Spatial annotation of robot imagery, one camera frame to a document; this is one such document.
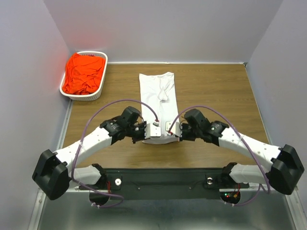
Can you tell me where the white t shirt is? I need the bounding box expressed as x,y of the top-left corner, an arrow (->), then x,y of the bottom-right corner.
139,72 -> 178,145

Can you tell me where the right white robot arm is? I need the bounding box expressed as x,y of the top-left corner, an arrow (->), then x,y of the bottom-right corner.
180,106 -> 305,195

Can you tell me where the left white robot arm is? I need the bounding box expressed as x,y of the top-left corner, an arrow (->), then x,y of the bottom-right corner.
32,106 -> 148,200

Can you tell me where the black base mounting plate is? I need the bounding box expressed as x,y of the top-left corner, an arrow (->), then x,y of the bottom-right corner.
93,168 -> 249,200

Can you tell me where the white plastic laundry basket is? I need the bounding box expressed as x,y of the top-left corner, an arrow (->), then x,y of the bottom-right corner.
59,51 -> 108,101

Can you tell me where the orange t shirt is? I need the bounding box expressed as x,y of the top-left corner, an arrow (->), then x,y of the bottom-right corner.
61,53 -> 106,95

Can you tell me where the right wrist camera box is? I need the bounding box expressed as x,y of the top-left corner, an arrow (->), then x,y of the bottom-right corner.
165,121 -> 182,138

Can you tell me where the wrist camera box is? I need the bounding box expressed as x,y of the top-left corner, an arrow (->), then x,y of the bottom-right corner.
145,122 -> 162,139
165,121 -> 182,138

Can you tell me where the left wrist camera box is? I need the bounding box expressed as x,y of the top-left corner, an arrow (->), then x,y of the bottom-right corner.
145,122 -> 162,139

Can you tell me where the aluminium frame rail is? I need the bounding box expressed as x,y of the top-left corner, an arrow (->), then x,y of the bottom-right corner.
28,99 -> 73,230

